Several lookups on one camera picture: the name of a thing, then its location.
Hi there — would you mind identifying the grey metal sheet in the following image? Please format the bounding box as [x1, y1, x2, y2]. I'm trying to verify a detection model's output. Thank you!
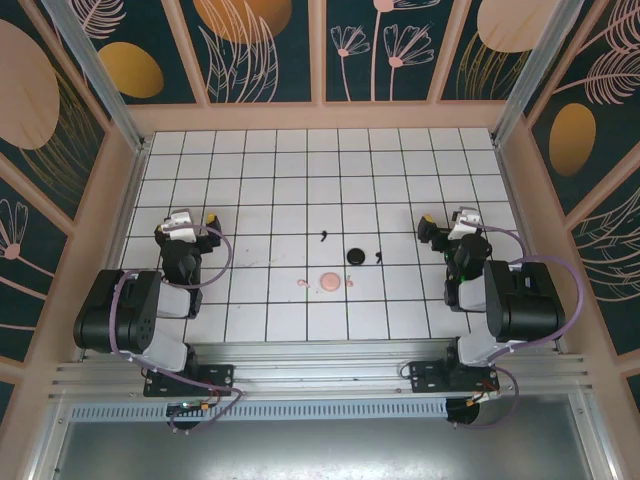
[29, 394, 616, 480]

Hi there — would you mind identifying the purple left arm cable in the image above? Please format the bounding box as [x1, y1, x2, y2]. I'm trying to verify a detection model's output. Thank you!
[107, 224, 246, 435]

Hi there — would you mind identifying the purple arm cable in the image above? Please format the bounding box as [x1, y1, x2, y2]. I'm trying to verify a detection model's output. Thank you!
[452, 224, 585, 431]
[107, 224, 246, 435]

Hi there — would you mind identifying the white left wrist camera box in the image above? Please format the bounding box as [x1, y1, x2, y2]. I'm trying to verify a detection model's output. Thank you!
[158, 209, 197, 242]

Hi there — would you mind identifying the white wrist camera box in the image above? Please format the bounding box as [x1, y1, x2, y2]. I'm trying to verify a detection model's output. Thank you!
[451, 207, 484, 242]
[158, 209, 197, 242]

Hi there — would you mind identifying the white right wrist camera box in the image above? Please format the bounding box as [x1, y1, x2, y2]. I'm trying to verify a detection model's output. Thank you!
[451, 207, 484, 242]

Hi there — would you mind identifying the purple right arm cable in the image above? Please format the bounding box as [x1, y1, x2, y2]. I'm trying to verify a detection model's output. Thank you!
[452, 224, 585, 431]

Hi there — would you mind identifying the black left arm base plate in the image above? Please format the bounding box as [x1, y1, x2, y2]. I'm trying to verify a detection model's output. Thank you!
[143, 363, 235, 399]

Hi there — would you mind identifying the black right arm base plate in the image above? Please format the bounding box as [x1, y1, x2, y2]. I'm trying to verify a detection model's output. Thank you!
[408, 360, 501, 396]

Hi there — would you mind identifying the aluminium mounting rail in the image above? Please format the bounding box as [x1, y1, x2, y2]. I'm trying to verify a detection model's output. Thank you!
[49, 342, 594, 401]

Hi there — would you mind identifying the aluminium frame post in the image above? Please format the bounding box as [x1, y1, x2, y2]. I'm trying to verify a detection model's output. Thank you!
[42, 0, 151, 151]
[492, 0, 574, 146]

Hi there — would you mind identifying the grey slotted cable duct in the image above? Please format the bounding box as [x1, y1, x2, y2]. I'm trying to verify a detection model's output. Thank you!
[69, 399, 449, 421]

